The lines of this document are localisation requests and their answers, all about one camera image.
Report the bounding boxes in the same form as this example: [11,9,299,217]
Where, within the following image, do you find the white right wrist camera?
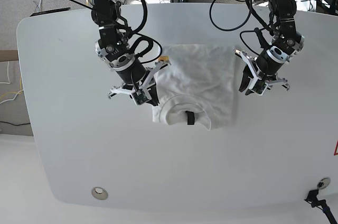
[134,90,149,105]

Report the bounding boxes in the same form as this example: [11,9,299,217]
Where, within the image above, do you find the silver table grommet right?
[317,177,331,190]

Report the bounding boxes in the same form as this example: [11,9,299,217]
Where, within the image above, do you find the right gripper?
[107,59,171,106]

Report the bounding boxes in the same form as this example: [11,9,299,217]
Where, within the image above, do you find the silver table grommet left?
[91,187,108,201]

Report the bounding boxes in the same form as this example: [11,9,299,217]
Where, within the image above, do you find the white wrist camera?
[252,79,268,96]
[134,90,149,105]

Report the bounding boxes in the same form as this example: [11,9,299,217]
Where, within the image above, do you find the black clamp mount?
[304,189,337,224]

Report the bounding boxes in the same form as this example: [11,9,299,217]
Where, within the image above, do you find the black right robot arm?
[90,0,170,106]

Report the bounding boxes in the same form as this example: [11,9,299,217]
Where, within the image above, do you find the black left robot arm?
[235,0,304,96]

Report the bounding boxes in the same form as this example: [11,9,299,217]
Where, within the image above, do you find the red warning sticker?
[334,141,338,156]

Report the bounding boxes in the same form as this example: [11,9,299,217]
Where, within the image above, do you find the white printed T-shirt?
[152,44,236,130]

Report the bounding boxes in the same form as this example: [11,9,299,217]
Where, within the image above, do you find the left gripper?
[234,48,290,96]

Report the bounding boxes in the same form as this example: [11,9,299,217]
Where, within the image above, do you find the silver table grommet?
[91,187,108,201]
[317,177,331,190]

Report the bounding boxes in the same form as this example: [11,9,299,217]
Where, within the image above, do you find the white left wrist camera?
[252,79,268,96]

